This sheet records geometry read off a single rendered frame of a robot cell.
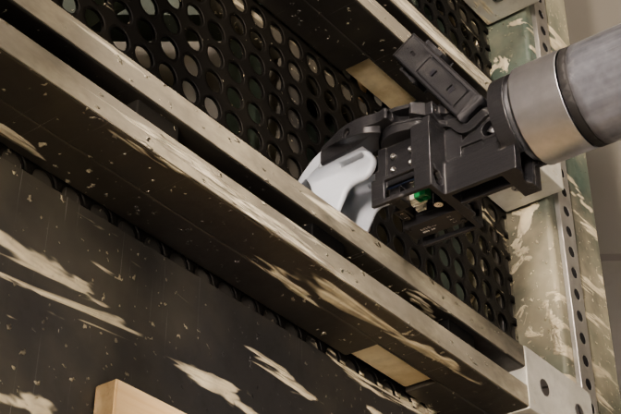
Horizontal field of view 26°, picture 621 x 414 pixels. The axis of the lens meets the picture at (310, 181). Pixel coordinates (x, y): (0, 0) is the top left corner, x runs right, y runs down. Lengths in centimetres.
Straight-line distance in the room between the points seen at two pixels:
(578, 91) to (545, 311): 49
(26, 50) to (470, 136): 34
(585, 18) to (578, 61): 191
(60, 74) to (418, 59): 33
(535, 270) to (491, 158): 46
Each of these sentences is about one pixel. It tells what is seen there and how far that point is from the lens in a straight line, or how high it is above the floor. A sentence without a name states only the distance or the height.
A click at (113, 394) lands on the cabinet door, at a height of 134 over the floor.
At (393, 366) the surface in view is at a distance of 111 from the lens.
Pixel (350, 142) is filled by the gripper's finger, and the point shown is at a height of 127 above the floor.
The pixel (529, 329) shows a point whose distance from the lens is 138.
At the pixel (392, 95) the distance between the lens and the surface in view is 129.
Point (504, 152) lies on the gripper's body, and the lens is 95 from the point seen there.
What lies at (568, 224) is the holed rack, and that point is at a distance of 146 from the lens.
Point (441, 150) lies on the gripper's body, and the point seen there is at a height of 129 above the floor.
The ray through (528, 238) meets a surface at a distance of 143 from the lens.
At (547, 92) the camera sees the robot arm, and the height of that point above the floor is 137.
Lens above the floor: 209
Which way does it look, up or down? 55 degrees down
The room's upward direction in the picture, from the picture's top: straight up
